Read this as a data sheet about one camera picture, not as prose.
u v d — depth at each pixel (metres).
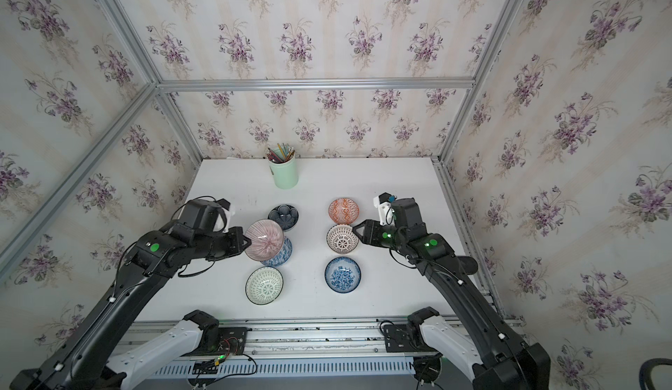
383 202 0.69
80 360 0.37
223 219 0.55
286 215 0.98
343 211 1.01
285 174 1.04
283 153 1.05
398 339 0.73
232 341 0.73
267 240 0.73
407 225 0.56
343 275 0.85
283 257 0.88
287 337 0.75
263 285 0.82
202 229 0.52
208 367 0.71
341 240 0.93
